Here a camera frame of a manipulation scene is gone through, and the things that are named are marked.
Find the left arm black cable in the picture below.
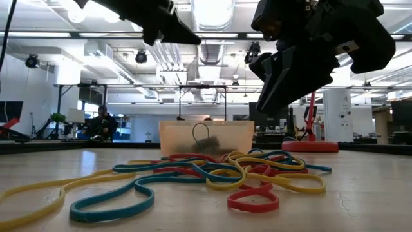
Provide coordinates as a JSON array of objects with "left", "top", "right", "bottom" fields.
[{"left": 0, "top": 0, "right": 17, "bottom": 72}]

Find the yellow rubber band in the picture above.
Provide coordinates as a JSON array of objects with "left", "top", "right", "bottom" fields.
[
  {"left": 127, "top": 150, "right": 306, "bottom": 171},
  {"left": 0, "top": 169, "right": 138, "bottom": 232},
  {"left": 205, "top": 151, "right": 326, "bottom": 195}
]

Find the dark computer monitor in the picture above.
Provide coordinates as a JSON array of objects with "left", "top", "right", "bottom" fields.
[{"left": 248, "top": 102, "right": 290, "bottom": 131}]

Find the person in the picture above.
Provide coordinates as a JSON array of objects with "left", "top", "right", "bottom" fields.
[{"left": 85, "top": 104, "right": 119, "bottom": 142}]

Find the orange translucent plastic bin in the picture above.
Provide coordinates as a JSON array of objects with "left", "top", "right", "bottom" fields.
[{"left": 158, "top": 120, "right": 256, "bottom": 158}]

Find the green leafy potted plant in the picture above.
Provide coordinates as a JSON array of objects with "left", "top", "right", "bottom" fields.
[{"left": 50, "top": 112, "right": 67, "bottom": 124}]

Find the silver ceiling duct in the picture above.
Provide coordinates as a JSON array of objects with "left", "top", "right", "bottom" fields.
[{"left": 189, "top": 0, "right": 236, "bottom": 102}]

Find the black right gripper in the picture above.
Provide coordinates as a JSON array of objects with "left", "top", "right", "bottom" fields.
[{"left": 249, "top": 0, "right": 396, "bottom": 115}]

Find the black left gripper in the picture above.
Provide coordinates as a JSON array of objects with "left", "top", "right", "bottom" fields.
[{"left": 91, "top": 0, "right": 202, "bottom": 46}]

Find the red angled stand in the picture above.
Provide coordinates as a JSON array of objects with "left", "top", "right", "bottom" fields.
[{"left": 0, "top": 117, "right": 21, "bottom": 138}]

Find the thin dark rubber band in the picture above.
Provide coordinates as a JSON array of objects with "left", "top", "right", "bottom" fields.
[{"left": 192, "top": 122, "right": 211, "bottom": 145}]

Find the black gantry frame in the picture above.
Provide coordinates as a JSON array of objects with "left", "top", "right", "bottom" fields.
[
  {"left": 178, "top": 84, "right": 228, "bottom": 122},
  {"left": 53, "top": 82, "right": 109, "bottom": 113}
]

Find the black monitor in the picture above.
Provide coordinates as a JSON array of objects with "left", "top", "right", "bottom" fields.
[{"left": 0, "top": 101, "right": 24, "bottom": 124}]

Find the black ceiling spotlight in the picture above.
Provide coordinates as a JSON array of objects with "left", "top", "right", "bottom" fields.
[
  {"left": 243, "top": 41, "right": 262, "bottom": 64},
  {"left": 24, "top": 53, "right": 40, "bottom": 69},
  {"left": 135, "top": 49, "right": 148, "bottom": 64}
]

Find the pink desk lamp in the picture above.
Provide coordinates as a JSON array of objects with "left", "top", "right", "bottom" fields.
[{"left": 281, "top": 91, "right": 340, "bottom": 153}]

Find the white panel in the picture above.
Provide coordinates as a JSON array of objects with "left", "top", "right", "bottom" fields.
[{"left": 66, "top": 108, "right": 86, "bottom": 124}]

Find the blue rubber band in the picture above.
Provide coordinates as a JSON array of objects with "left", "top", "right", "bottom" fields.
[
  {"left": 111, "top": 162, "right": 245, "bottom": 184},
  {"left": 69, "top": 160, "right": 245, "bottom": 224},
  {"left": 247, "top": 148, "right": 332, "bottom": 173}
]

